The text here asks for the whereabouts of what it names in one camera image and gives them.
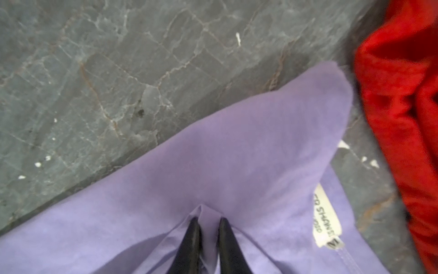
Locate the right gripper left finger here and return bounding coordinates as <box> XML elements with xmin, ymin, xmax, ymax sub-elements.
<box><xmin>167</xmin><ymin>217</ymin><xmax>202</xmax><ymax>274</ymax></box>

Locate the purple t-shirt with print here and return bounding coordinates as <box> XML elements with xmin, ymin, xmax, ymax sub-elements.
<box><xmin>1</xmin><ymin>62</ymin><xmax>387</xmax><ymax>274</ymax></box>

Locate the red t-shirt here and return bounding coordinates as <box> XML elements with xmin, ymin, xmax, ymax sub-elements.
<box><xmin>354</xmin><ymin>1</ymin><xmax>438</xmax><ymax>274</ymax></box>

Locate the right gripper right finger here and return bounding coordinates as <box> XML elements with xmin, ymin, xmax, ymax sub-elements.
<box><xmin>217</xmin><ymin>218</ymin><xmax>253</xmax><ymax>274</ymax></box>

